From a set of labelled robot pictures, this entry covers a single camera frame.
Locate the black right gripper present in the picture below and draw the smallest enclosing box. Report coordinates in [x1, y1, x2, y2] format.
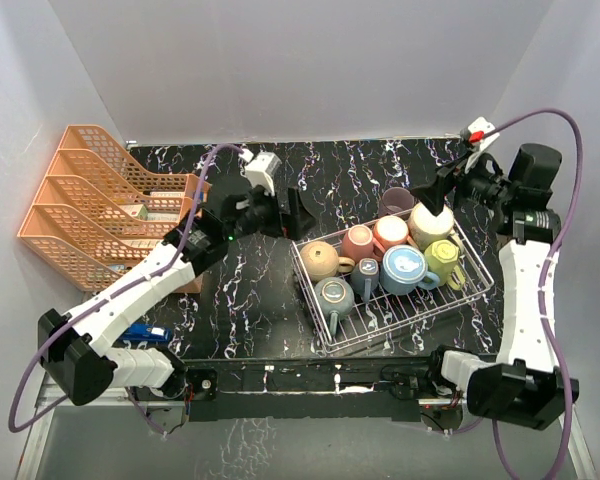
[410, 149, 515, 216]

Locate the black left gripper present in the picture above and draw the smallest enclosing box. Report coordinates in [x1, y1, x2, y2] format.
[225, 180, 318, 243]

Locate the cream floral mug green inside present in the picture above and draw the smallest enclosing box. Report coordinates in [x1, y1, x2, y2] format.
[407, 202, 464, 252]

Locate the mauve purple mug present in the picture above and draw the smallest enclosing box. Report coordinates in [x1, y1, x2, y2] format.
[378, 187, 416, 217]

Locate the brown ceramic mug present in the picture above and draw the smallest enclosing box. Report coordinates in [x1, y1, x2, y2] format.
[300, 241, 356, 283]

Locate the salmon pink speckled mug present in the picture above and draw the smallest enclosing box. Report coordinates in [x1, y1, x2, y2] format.
[373, 215, 417, 250]

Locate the pink mug cream inside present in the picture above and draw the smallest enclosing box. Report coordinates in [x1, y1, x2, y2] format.
[340, 224, 386, 262]

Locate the yellow green mug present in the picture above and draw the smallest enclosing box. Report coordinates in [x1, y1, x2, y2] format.
[424, 239, 466, 291]

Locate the light blue mug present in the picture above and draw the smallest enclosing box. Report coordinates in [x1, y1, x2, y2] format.
[380, 245, 439, 296]

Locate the grey green mug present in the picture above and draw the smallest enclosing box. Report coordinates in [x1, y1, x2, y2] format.
[314, 277, 355, 340]

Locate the small white grey mug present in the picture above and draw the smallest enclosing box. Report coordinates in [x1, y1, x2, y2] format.
[349, 258, 380, 303]

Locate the white wire dish rack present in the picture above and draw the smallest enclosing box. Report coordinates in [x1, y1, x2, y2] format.
[291, 224, 494, 354]

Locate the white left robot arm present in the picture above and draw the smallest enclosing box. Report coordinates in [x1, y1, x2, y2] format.
[38, 185, 316, 406]

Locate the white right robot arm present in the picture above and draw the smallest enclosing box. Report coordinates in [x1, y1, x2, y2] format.
[411, 143, 579, 430]

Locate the green white box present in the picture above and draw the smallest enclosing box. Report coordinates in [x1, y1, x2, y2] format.
[119, 203, 148, 221]

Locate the orange plastic file organizer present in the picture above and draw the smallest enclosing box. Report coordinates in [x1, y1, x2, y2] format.
[18, 125, 211, 292]

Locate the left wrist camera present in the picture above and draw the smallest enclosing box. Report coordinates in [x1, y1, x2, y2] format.
[241, 149, 281, 195]

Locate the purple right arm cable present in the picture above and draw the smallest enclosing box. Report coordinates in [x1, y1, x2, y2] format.
[444, 108, 582, 480]

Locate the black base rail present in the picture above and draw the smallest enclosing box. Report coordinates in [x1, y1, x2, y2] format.
[165, 357, 469, 429]

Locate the aluminium frame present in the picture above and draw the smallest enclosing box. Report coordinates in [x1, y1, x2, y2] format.
[14, 359, 600, 480]

